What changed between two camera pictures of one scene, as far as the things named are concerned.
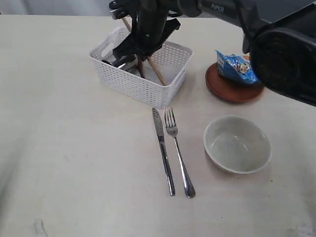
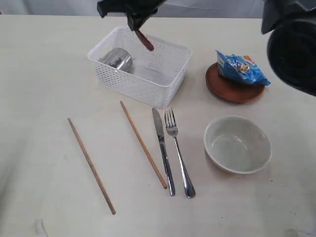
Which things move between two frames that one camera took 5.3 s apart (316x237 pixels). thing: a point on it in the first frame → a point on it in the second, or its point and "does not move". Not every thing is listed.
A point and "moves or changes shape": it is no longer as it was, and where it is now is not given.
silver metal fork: (172, 128) does not move
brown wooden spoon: (139, 66) moves or changes shape
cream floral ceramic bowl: (237, 144) does not move
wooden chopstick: (149, 59) → (144, 146)
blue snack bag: (236, 66) does not move
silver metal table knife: (163, 152) does not move
